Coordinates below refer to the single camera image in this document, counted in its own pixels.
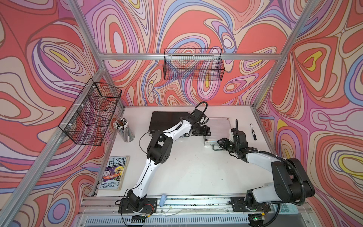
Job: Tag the black marker pen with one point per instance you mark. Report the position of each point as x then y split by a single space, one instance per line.
253 132

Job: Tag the black wire basket left wall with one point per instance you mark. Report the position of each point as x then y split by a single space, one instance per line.
94 108

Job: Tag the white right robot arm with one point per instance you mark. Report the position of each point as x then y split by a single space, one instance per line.
290 184

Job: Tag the silver poker set case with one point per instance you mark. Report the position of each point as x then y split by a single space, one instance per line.
220 127

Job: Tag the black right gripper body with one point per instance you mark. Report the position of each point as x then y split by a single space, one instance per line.
229 145

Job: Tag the treehouse children's book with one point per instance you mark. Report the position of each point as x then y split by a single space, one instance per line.
113 175

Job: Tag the light green calculator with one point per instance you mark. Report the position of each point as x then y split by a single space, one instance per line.
287 209

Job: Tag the black poker set case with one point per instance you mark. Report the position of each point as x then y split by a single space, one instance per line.
164 120

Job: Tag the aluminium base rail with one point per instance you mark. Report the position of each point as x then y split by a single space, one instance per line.
177 211

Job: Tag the small blue cylinder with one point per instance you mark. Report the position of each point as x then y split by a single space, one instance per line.
162 200

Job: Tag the black wire basket wall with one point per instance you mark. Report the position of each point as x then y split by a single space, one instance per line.
193 64
94 108

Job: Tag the clear plastic pencil jar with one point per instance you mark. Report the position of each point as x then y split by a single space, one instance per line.
123 128

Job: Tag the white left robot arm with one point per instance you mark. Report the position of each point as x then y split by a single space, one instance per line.
158 152

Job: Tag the black wire basket back wall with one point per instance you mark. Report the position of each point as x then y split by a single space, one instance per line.
193 64

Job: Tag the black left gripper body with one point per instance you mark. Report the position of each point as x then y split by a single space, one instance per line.
201 130

